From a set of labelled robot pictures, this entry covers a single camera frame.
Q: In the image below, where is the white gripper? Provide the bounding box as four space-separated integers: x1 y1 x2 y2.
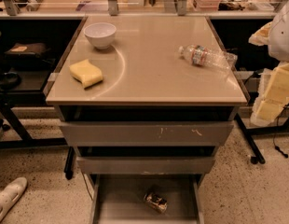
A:
248 21 289 127

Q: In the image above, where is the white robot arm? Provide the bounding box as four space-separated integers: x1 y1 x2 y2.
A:
248 0 289 127

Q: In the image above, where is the grey drawer cabinet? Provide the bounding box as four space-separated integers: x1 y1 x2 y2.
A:
45 15 249 224

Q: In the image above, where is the middle grey drawer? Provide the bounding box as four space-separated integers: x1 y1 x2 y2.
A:
76 157 214 175

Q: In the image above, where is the top grey drawer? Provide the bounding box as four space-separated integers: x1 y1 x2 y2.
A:
61 121 233 147

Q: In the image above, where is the bottom grey open drawer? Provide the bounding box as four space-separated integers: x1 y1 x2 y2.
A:
89 175 204 224

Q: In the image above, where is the black desk leg right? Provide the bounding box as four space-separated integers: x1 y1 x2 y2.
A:
235 114 266 164

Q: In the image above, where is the clear plastic water bottle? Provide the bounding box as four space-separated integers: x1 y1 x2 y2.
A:
178 45 237 73

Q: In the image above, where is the white ceramic bowl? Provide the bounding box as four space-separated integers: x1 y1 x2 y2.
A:
84 22 117 49

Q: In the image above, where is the yellow sponge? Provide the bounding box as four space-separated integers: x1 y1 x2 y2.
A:
69 60 103 89

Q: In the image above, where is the black cable on floor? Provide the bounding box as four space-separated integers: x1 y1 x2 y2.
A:
272 105 289 160

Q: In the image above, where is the black desk frame left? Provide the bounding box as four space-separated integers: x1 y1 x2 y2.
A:
0 91 66 149

